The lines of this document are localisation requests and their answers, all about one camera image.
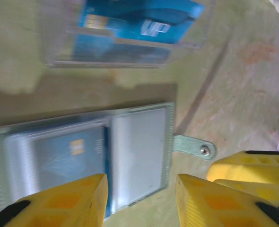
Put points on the pale green card holder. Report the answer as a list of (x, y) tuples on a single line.
[(139, 153)]

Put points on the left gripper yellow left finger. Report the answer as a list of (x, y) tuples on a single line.
[(65, 208)]

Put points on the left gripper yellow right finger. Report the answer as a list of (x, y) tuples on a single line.
[(212, 208)]

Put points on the blue VIP card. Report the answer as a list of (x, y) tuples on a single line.
[(129, 21)]

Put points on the blue credit card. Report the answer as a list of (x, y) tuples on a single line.
[(120, 53)]

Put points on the small blue packet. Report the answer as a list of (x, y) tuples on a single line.
[(65, 160)]

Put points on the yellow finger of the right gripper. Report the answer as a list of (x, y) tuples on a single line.
[(243, 169), (272, 192)]

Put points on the clear plastic tray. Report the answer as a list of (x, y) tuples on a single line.
[(58, 54)]

